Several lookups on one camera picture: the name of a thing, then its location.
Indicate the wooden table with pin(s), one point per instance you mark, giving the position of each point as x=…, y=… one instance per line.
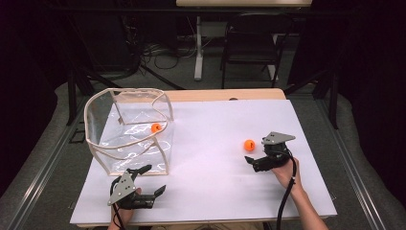
x=223, y=95

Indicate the black chair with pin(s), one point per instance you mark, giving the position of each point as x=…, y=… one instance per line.
x=252, y=48

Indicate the clear plastic bag beige trim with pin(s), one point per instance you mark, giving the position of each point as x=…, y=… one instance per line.
x=127, y=143

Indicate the plain orange ball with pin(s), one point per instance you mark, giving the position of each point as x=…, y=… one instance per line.
x=156, y=127

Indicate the white desk leg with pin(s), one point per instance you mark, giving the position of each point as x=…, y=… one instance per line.
x=198, y=57

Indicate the white board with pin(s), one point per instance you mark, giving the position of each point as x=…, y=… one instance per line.
x=207, y=159

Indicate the person's right hand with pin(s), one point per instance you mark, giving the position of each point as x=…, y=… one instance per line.
x=285, y=175

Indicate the metal floor rail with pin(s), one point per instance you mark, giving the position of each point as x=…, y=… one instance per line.
x=354, y=179
x=41, y=179

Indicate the light desk top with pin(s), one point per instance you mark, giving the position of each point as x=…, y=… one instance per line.
x=242, y=3

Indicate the orange ball with dark print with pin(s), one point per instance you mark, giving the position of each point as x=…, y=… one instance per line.
x=249, y=145

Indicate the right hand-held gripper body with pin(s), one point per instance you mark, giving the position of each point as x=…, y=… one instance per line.
x=274, y=156

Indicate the black stand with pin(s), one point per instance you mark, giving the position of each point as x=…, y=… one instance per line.
x=333, y=102
x=72, y=96

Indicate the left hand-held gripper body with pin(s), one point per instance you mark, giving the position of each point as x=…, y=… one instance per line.
x=124, y=188

